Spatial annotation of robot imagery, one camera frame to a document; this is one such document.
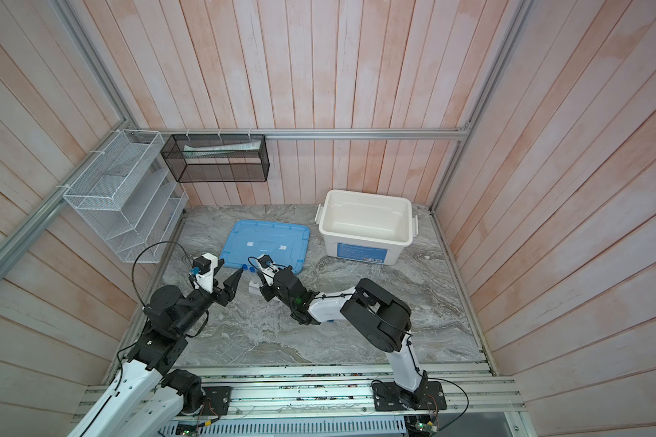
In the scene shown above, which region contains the white plastic storage bin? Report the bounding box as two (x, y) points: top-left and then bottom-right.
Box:
(315, 189), (419, 266)

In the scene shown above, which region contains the black wire mesh basket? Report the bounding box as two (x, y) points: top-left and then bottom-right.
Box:
(161, 133), (271, 183)

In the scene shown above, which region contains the blue plastic bin lid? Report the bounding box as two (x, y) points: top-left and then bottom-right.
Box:
(219, 220), (310, 273)

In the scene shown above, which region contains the white wire mesh shelf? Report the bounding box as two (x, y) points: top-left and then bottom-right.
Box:
(64, 130), (189, 264)

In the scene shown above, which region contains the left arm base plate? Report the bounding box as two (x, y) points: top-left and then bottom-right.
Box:
(180, 386), (233, 417)

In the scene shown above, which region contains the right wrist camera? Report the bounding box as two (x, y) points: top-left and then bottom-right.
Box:
(258, 255), (274, 269)

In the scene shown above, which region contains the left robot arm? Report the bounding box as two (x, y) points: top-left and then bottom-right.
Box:
(70, 253), (243, 436)

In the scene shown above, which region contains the white test tube rack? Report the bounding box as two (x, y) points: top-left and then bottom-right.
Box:
(249, 280), (262, 297)

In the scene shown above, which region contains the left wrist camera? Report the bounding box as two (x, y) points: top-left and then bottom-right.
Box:
(191, 256), (211, 275)

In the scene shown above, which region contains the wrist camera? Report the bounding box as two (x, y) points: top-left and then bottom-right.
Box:
(191, 256), (211, 275)
(258, 255), (274, 269)

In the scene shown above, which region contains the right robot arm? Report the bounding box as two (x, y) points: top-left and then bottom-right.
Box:
(251, 255), (426, 398)

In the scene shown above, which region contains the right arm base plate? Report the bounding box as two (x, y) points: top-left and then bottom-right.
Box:
(371, 380), (448, 412)

